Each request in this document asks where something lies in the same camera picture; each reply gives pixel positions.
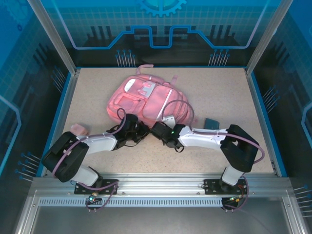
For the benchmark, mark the pink backpack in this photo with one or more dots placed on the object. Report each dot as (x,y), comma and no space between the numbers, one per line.
(146,97)

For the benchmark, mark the small teal notebook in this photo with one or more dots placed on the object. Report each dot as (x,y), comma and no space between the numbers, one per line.
(211,123)

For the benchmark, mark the pink pencil case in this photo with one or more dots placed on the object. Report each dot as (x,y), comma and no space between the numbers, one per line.
(79,129)

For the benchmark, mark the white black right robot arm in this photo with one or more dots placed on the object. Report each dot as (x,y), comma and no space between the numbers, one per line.
(239,148)

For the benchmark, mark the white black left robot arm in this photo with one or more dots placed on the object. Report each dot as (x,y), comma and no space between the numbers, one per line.
(63,156)

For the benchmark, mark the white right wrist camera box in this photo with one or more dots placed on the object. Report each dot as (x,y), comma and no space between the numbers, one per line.
(168,119)

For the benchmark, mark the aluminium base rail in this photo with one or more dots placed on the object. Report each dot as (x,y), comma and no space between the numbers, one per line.
(158,181)

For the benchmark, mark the aluminium frame post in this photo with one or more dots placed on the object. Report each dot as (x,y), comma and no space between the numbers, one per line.
(59,41)
(262,41)

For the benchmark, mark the blue printed enclosure panel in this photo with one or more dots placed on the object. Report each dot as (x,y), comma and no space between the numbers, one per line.
(292,73)
(19,73)
(156,14)

